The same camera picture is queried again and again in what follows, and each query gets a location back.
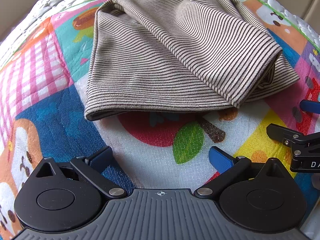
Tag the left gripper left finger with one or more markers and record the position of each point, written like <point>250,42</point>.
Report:
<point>91,169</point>

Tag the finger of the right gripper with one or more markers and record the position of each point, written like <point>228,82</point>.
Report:
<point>310,106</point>
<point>282,134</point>

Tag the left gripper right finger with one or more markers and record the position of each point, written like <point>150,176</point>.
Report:
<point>230,171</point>

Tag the beige striped garment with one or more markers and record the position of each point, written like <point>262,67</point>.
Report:
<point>181,56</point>

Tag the colourful cartoon play mat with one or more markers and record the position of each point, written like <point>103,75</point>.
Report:
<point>43,93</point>

